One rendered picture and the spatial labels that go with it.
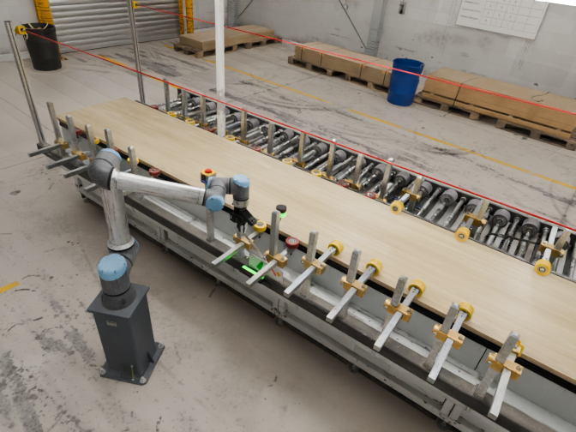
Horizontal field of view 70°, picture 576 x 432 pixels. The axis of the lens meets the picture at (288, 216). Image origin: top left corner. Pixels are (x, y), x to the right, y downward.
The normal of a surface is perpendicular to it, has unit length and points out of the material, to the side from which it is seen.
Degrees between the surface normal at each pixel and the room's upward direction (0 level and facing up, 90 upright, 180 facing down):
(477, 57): 90
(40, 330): 0
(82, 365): 0
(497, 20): 90
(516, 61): 90
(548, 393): 90
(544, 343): 0
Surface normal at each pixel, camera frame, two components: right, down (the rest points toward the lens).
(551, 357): 0.08, -0.81
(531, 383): -0.59, 0.43
